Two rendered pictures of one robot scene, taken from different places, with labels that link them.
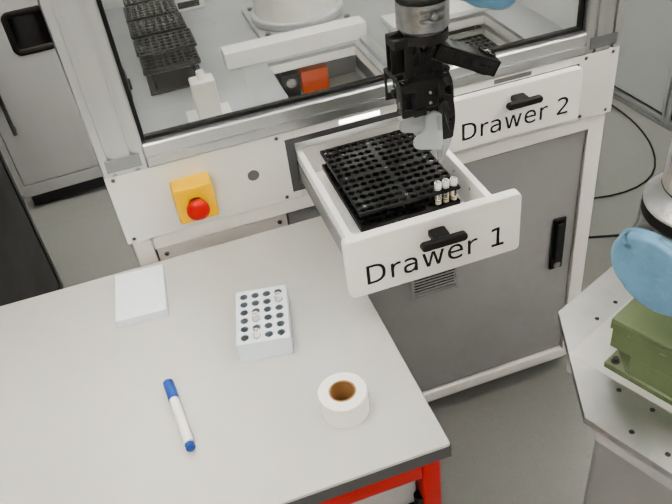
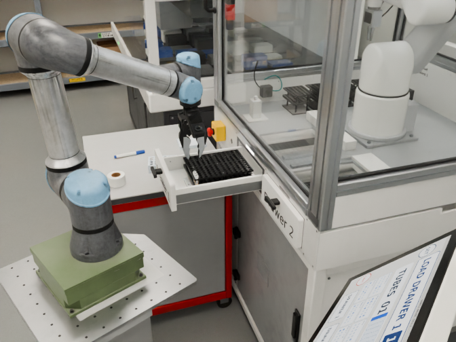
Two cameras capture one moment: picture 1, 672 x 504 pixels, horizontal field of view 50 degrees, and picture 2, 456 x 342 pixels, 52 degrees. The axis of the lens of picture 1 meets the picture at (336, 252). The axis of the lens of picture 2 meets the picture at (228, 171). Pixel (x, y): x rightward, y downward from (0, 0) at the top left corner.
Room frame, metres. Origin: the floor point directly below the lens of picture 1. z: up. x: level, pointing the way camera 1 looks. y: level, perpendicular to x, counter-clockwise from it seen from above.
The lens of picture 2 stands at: (0.96, -1.64, 1.73)
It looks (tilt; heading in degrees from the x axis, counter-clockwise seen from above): 29 degrees down; 85
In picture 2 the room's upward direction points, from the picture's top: straight up
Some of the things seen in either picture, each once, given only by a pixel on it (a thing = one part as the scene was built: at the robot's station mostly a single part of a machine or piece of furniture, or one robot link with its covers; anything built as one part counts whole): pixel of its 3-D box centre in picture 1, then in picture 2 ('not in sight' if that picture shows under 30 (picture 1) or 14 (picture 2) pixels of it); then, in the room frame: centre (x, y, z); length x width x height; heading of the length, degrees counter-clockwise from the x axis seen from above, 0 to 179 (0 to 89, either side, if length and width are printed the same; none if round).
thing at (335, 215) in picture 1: (385, 182); (219, 172); (1.07, -0.11, 0.86); 0.40 x 0.26 x 0.06; 13
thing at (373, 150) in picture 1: (387, 182); (217, 170); (1.06, -0.11, 0.87); 0.22 x 0.18 x 0.06; 13
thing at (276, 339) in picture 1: (263, 322); (163, 163); (0.84, 0.13, 0.78); 0.12 x 0.08 x 0.04; 2
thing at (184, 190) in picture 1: (194, 198); (218, 131); (1.09, 0.24, 0.88); 0.07 x 0.05 x 0.07; 103
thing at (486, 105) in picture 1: (513, 109); (280, 208); (1.25, -0.39, 0.87); 0.29 x 0.02 x 0.11; 103
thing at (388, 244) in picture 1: (433, 243); (165, 178); (0.86, -0.15, 0.87); 0.29 x 0.02 x 0.11; 103
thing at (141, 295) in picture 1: (141, 294); (191, 142); (0.97, 0.35, 0.77); 0.13 x 0.09 x 0.02; 9
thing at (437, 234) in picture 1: (440, 236); (157, 172); (0.84, -0.16, 0.91); 0.07 x 0.04 x 0.01; 103
